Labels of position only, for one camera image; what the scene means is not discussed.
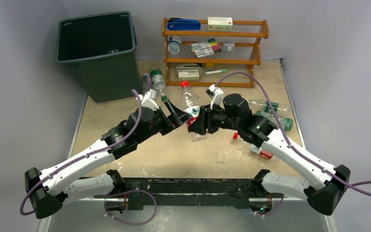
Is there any orange wooden shelf rack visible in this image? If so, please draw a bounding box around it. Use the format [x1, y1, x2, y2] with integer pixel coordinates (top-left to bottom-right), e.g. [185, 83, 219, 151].
[162, 18, 270, 86]

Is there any green capped white marker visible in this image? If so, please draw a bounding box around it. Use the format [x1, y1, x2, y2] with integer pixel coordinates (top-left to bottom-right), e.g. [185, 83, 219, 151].
[205, 69, 227, 75]

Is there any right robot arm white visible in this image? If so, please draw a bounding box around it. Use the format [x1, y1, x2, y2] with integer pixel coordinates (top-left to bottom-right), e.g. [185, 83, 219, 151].
[187, 94, 351, 216]

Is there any small clear bottle purple label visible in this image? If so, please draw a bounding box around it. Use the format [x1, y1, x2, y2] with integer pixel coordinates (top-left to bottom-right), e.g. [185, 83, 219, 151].
[142, 73, 153, 93]

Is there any white red box lower shelf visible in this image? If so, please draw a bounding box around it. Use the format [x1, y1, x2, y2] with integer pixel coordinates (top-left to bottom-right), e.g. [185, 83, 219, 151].
[178, 69, 200, 81]

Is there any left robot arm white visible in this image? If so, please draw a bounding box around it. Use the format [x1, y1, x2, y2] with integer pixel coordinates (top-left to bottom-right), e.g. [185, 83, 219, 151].
[20, 97, 193, 219]

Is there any green label bottle white cap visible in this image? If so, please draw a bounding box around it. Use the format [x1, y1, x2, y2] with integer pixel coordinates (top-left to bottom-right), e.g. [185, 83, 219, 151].
[248, 100, 291, 116]

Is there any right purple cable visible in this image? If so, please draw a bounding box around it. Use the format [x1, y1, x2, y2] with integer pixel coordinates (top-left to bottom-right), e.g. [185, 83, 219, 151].
[215, 72, 371, 200]

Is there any small clear jar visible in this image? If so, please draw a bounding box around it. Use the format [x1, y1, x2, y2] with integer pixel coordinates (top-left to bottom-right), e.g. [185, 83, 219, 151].
[223, 41, 235, 52]

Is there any round tape roll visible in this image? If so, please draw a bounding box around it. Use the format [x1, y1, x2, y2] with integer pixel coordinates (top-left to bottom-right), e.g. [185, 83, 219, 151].
[167, 35, 182, 55]

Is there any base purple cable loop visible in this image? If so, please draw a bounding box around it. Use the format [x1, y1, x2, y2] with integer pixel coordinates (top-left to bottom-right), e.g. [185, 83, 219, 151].
[103, 188, 158, 226]

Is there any white green small box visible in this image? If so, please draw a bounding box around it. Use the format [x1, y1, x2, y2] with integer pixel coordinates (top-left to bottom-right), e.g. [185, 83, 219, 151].
[207, 17, 233, 30]

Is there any dark green plastic bin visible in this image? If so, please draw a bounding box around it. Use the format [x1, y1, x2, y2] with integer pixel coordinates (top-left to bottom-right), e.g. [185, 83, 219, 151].
[56, 11, 143, 103]

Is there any red label bottle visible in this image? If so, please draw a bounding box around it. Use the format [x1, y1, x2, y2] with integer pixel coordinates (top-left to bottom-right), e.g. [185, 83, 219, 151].
[180, 81, 207, 142]
[232, 132, 273, 160]

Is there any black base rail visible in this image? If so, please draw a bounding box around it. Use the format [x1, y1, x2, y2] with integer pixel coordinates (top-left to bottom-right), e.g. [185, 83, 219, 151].
[95, 171, 282, 210]

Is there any blue stapler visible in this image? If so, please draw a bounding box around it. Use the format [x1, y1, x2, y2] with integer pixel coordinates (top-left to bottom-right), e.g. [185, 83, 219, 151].
[167, 17, 201, 30]

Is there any green bottle far right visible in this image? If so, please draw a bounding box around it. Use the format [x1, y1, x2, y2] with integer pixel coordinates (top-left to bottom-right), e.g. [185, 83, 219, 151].
[256, 111, 294, 132]

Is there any pack of coloured markers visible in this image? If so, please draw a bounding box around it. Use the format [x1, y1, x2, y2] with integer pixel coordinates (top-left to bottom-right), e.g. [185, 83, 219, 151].
[190, 38, 222, 58]

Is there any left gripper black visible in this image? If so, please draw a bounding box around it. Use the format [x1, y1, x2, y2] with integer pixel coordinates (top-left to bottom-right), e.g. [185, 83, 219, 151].
[137, 99, 192, 144]

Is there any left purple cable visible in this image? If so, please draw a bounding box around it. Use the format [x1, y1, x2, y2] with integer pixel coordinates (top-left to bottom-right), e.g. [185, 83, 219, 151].
[19, 89, 143, 216]

